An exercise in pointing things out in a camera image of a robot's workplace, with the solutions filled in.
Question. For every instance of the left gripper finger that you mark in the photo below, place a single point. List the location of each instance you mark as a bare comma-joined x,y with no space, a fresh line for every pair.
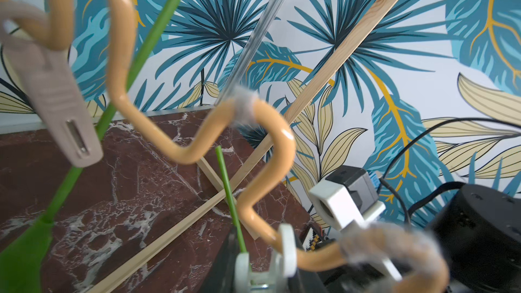
220,278

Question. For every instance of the pink tulip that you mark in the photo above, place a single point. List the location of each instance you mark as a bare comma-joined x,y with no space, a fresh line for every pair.
230,198

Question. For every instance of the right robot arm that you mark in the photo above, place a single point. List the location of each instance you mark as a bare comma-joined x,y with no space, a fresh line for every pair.
479,233

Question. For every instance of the small black box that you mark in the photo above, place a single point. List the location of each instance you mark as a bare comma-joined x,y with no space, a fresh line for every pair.
312,238

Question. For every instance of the metal rack rod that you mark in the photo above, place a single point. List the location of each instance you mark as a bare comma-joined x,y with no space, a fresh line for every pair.
249,51

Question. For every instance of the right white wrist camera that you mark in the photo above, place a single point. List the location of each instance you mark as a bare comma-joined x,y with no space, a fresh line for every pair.
346,199

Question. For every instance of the wooden clothes rack frame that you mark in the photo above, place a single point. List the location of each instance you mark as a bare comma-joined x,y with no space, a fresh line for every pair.
280,138

